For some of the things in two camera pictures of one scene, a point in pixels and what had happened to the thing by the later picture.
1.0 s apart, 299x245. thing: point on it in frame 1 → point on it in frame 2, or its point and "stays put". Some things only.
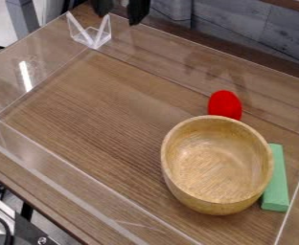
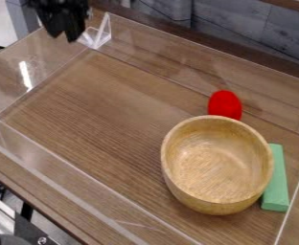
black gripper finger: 136,10 → 75,25
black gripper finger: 101,6 → 55,23
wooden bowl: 216,163 stays put
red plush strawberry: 224,103 stays put
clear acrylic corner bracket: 89,36 stays put
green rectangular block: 275,200 stays put
